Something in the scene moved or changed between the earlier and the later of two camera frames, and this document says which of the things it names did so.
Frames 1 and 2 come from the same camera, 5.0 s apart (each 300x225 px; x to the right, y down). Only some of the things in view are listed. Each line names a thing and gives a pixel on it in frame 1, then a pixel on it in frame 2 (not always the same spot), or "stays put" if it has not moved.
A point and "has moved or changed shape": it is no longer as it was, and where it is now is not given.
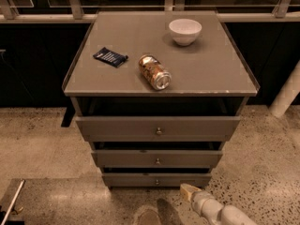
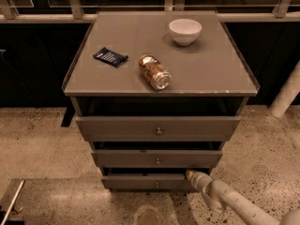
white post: [290, 90] stays put
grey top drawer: [157, 128] stays put
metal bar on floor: [12, 202] stays put
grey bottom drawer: [157, 179] has moved or changed shape
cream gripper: [199, 199] -> [199, 179]
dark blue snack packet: [112, 58] stays put
